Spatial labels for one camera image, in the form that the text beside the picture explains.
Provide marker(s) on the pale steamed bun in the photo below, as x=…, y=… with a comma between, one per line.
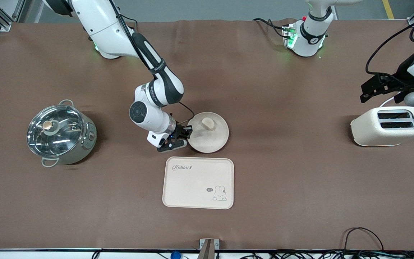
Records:
x=208, y=124

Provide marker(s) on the cream round plate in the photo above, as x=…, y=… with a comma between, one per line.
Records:
x=210, y=142

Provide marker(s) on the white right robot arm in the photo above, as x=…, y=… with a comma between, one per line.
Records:
x=102, y=21

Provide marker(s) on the cream two-slot toaster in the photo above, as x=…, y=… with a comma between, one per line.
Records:
x=379, y=136

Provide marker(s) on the cream rabbit print tray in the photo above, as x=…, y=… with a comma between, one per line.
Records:
x=192, y=187

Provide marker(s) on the steel electric cooking pot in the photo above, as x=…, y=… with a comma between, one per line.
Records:
x=84, y=144

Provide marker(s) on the brown table cloth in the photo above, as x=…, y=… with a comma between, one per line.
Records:
x=264, y=162

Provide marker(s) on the glass pot lid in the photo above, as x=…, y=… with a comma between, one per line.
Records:
x=63, y=144

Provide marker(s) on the green lit base connector panel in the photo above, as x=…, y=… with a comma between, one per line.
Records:
x=290, y=37

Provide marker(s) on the blue round cap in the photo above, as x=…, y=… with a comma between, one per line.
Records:
x=175, y=255

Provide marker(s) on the metal table edge bracket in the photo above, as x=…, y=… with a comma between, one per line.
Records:
x=208, y=250

